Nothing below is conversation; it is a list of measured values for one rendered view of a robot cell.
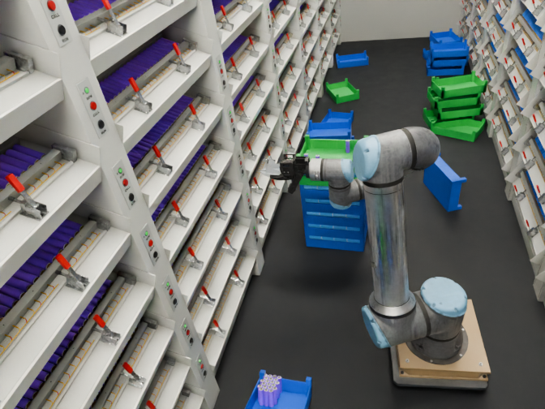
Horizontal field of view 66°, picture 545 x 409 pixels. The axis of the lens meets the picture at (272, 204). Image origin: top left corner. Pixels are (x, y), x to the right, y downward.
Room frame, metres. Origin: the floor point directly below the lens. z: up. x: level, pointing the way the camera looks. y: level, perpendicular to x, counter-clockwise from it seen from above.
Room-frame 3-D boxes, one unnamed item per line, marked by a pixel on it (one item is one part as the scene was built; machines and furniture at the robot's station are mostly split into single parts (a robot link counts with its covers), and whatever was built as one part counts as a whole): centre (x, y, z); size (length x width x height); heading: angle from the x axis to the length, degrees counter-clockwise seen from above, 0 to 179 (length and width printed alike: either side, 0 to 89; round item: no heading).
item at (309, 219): (1.67, -0.32, 0.20); 0.30 x 0.20 x 0.08; 68
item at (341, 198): (1.39, -0.29, 0.50); 0.12 x 0.09 x 0.12; 97
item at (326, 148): (1.67, -0.32, 0.52); 0.30 x 0.20 x 0.08; 68
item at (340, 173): (1.38, -0.28, 0.61); 0.12 x 0.09 x 0.10; 70
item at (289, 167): (1.44, -0.12, 0.62); 0.12 x 0.08 x 0.09; 70
